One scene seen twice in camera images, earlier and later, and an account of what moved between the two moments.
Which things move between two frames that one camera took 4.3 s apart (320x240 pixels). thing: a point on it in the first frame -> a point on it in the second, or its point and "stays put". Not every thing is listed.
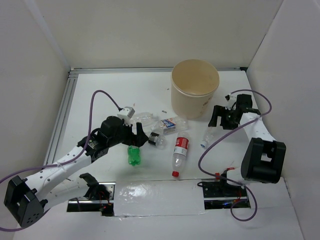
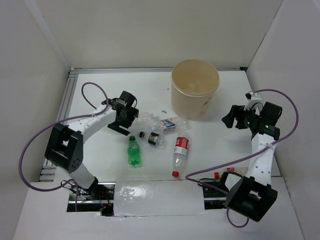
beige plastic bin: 193,83 stays put
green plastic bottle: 134,156 stays put
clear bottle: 147,119 stays put
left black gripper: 137,140 -> 132,112
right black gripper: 218,111 -> 229,118
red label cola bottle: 180,152 stays put
